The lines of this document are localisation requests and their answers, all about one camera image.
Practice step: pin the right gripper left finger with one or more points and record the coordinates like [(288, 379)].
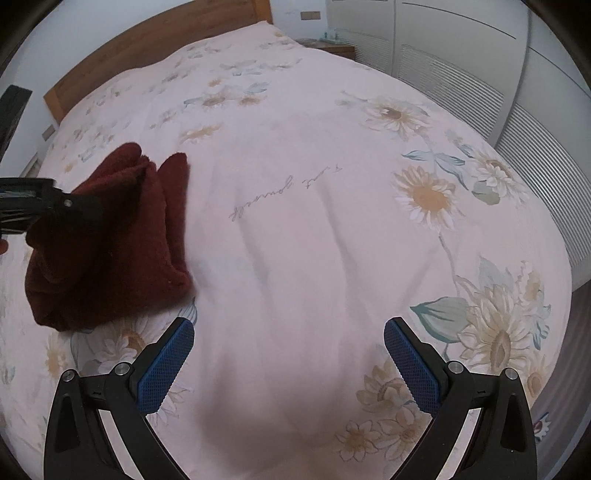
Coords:
[(76, 443)]

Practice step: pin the wooden headboard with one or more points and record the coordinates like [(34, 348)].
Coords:
[(150, 42)]

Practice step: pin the left wall switch plate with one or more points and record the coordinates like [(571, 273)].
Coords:
[(48, 133)]

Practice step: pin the right wooden nightstand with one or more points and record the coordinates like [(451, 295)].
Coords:
[(344, 50)]

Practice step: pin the floral pink bed duvet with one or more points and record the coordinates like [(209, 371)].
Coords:
[(324, 198)]

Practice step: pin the white wardrobe with louvres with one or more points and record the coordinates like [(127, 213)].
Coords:
[(497, 66)]

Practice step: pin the right wall switch plate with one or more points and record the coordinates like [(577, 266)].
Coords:
[(311, 15)]

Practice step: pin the dark red knit sweater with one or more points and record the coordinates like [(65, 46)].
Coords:
[(86, 270)]

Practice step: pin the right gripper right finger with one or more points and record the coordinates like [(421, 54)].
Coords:
[(502, 446)]

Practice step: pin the wall switch plate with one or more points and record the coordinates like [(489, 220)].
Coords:
[(48, 133), (311, 15)]

